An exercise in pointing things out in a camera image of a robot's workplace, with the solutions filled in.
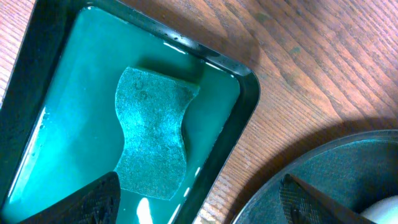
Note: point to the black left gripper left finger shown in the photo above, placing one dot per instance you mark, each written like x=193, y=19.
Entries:
x=97, y=202

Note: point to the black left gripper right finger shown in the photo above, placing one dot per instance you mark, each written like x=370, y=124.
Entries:
x=304, y=204

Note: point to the white plate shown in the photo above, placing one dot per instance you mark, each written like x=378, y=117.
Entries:
x=383, y=212

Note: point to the green scrub sponge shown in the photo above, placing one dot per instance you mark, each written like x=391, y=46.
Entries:
x=150, y=108

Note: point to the round black serving tray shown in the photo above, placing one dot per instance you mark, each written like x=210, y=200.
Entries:
x=356, y=171

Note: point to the rectangular green water tray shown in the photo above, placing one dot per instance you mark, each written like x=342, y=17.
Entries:
x=59, y=128

